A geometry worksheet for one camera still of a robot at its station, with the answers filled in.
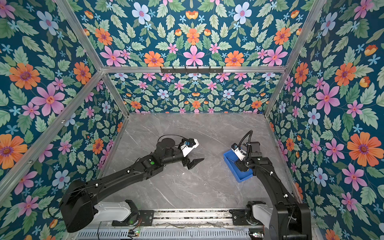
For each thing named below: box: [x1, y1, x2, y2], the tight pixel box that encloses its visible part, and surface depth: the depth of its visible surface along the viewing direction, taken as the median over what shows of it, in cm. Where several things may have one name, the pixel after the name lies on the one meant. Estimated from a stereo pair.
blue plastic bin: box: [223, 149, 253, 183], surface depth 86 cm
